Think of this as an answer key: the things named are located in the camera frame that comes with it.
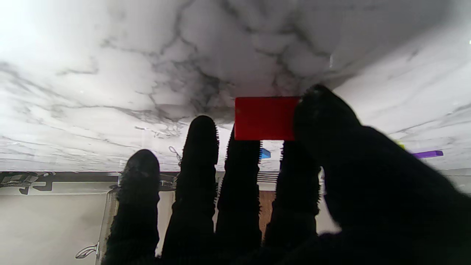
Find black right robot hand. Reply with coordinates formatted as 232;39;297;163
102;84;471;265

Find red domino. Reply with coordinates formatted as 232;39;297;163
234;96;300;141

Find purple domino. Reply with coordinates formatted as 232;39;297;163
411;150;444;159

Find brown wooden cutting board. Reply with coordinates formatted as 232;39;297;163
259;191;276;236

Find stack of white plates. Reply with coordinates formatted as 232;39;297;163
257;171;279;184

